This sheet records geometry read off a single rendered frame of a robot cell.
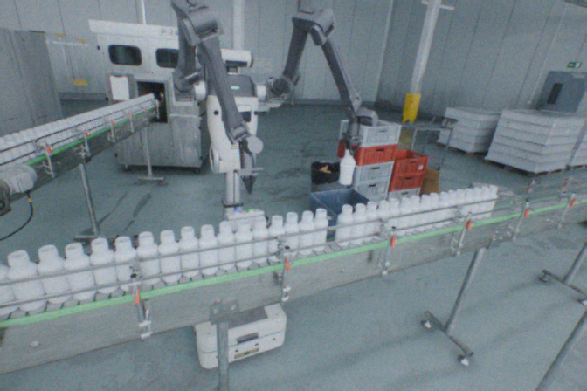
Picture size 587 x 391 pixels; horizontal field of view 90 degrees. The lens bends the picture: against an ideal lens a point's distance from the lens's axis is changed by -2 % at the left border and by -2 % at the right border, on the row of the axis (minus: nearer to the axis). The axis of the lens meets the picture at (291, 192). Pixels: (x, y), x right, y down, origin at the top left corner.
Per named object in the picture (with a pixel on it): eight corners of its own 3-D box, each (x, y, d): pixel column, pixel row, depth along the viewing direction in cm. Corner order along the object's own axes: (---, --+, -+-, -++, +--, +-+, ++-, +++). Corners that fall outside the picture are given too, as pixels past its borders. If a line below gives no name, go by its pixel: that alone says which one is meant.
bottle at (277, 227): (286, 256, 110) (289, 216, 103) (277, 264, 105) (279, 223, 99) (272, 250, 113) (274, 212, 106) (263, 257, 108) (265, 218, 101)
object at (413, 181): (390, 192, 385) (393, 176, 376) (369, 181, 418) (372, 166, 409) (422, 187, 412) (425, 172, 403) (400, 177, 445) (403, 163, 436)
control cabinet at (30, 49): (43, 130, 628) (16, 29, 551) (67, 131, 634) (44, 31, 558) (14, 139, 553) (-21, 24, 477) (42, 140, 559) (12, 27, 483)
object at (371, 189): (351, 202, 348) (354, 184, 339) (330, 189, 380) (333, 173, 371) (387, 195, 378) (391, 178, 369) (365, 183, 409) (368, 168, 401)
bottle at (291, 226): (299, 256, 110) (303, 217, 104) (284, 258, 108) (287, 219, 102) (293, 247, 115) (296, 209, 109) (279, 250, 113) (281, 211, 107)
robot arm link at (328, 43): (320, 10, 105) (305, 29, 102) (334, 7, 102) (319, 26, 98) (353, 101, 136) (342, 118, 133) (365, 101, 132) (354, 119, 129)
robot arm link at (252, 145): (242, 121, 116) (224, 132, 112) (253, 116, 105) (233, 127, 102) (257, 148, 119) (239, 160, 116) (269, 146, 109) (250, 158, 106)
